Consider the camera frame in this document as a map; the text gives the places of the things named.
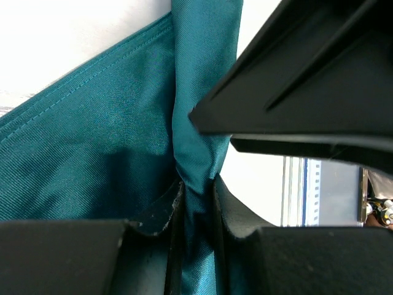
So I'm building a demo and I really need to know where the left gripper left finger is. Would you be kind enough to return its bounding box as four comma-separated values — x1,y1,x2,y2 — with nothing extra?
1,180,184,294

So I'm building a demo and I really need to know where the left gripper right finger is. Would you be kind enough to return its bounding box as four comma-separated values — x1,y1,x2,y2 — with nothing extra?
212,177,392,295

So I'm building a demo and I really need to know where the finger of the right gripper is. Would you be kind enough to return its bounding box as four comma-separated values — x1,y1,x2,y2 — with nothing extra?
189,1,392,175

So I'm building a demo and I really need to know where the teal cloth napkin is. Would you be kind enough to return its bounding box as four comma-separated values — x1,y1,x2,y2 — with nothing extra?
1,1,243,294

